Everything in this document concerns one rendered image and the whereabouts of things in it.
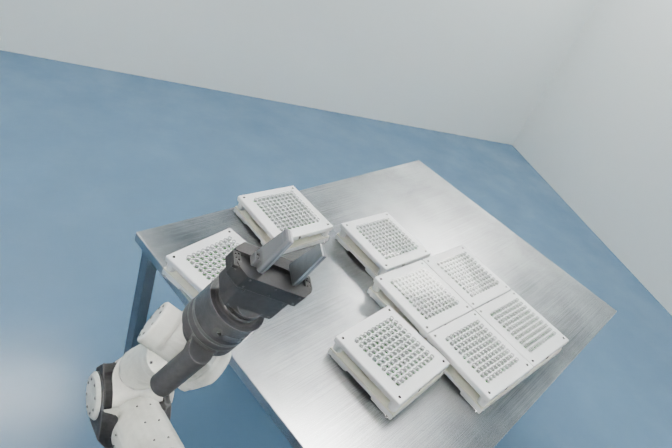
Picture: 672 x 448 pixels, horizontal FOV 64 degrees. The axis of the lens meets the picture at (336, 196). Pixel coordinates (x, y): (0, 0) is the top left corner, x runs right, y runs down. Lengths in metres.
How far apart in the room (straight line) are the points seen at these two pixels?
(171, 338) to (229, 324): 0.10
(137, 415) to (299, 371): 0.62
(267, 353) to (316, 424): 0.23
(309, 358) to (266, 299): 0.85
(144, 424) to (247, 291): 0.35
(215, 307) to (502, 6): 4.63
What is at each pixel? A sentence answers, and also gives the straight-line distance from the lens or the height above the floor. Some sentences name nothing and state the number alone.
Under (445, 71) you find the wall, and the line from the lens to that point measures 5.13.
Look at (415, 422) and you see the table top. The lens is 1.54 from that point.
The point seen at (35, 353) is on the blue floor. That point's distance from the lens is 2.49.
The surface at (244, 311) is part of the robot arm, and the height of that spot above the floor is 1.46.
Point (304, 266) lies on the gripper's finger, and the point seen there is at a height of 1.53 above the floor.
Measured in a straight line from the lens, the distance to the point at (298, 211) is 1.86.
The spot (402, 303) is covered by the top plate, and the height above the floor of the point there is 0.90.
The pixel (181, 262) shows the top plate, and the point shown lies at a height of 0.90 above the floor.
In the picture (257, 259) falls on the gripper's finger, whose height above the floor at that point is 1.54.
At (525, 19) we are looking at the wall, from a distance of 5.31.
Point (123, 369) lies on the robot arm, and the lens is 0.98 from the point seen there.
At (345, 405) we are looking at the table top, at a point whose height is 0.83.
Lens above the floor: 1.97
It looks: 32 degrees down
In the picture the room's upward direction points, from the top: 22 degrees clockwise
